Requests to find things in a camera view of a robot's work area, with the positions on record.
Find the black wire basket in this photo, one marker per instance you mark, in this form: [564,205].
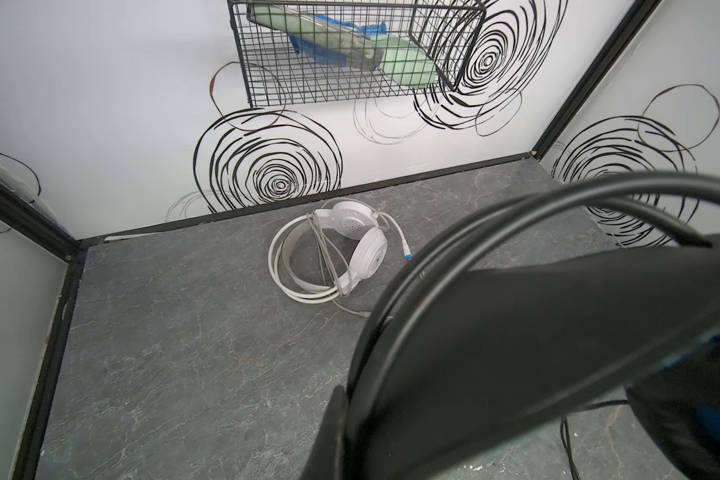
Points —
[300,52]

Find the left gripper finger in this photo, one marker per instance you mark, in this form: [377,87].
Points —
[328,453]

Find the black blue headphones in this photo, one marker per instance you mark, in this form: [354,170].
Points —
[456,359]

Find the white headphones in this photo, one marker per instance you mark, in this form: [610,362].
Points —
[351,244]

